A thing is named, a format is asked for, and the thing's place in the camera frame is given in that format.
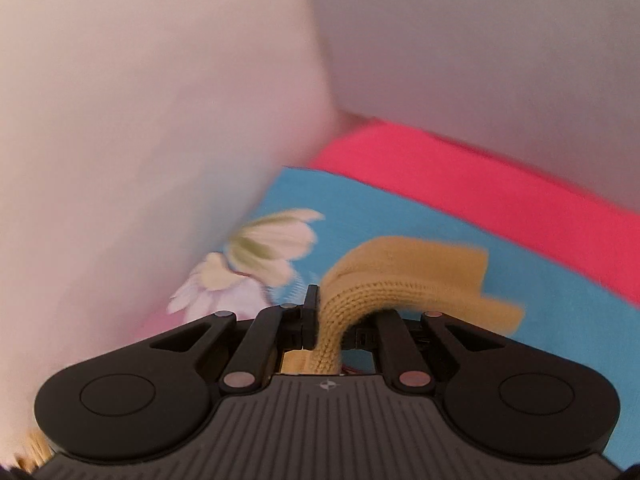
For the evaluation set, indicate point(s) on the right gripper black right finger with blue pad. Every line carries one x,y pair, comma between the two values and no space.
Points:
381,343

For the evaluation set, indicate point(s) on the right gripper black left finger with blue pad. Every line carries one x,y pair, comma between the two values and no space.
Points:
275,331

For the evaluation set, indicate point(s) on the yellow cable knit cardigan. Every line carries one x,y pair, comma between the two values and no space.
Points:
403,273

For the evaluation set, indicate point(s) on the pink floral bed sheet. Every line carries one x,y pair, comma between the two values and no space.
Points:
568,259

